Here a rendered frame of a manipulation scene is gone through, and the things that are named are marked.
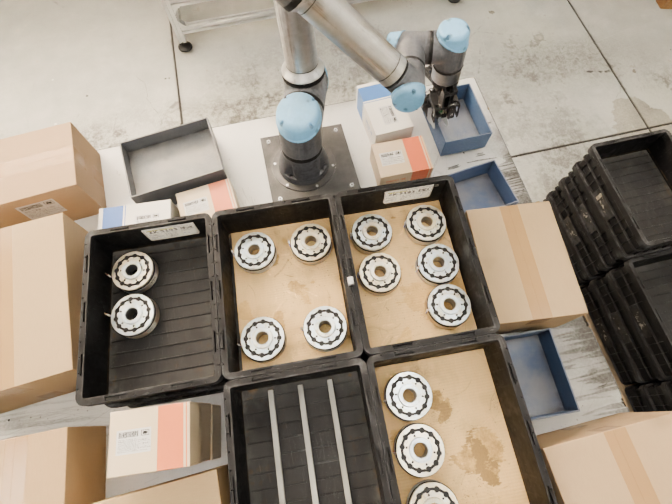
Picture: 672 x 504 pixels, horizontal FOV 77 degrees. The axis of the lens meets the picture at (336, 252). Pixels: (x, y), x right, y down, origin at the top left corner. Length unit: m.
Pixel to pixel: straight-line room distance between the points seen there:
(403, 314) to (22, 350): 0.86
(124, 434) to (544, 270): 1.00
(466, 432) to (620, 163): 1.24
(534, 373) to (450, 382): 0.28
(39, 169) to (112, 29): 1.86
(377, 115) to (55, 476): 1.21
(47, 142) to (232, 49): 1.56
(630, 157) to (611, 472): 1.22
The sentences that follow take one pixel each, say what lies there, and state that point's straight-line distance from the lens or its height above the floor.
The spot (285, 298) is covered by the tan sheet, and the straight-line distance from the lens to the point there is 1.05.
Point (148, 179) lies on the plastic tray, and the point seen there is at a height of 0.75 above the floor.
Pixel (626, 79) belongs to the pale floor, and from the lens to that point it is 3.00.
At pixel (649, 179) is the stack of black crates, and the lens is 1.93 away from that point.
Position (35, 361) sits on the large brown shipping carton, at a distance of 1.15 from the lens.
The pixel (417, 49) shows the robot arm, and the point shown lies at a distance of 1.10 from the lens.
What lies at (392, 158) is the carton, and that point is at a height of 0.77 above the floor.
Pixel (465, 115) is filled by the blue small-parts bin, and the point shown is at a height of 0.72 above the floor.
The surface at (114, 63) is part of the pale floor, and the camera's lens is 2.96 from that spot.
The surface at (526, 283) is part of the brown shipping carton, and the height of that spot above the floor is 0.86.
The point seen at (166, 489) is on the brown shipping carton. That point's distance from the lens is 1.04.
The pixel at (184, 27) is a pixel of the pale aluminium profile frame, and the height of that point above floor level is 0.14.
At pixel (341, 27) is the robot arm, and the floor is 1.23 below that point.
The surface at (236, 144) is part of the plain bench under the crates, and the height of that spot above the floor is 0.70.
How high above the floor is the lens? 1.83
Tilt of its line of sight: 68 degrees down
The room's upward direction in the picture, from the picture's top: 2 degrees counter-clockwise
